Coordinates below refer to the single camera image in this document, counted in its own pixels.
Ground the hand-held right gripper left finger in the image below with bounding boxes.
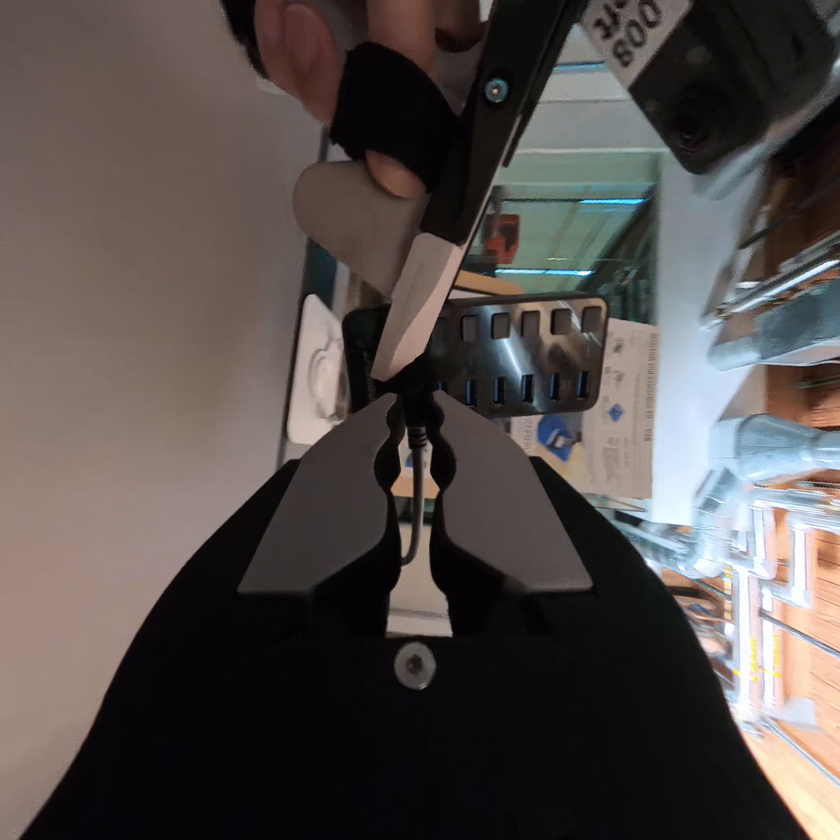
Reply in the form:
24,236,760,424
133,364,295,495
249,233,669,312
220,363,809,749
238,392,404,635

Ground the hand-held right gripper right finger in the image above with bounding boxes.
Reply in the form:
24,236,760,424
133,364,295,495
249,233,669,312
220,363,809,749
428,390,595,635

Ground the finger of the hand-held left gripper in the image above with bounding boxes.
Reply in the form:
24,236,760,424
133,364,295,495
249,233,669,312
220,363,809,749
292,159,429,303
369,231,471,383

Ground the black USB cable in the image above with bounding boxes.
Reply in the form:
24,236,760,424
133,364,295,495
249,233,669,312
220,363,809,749
392,357,442,567

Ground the black USB hub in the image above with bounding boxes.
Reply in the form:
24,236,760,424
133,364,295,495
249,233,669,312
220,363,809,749
343,295,610,421

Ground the person's left hand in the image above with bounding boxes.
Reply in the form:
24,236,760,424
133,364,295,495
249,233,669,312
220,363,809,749
252,0,490,198

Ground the white board stand base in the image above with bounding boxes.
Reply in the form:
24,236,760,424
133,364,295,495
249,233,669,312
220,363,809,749
285,294,349,444

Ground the wooden instruction board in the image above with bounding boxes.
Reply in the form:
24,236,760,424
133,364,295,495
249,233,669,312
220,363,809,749
508,318,660,500

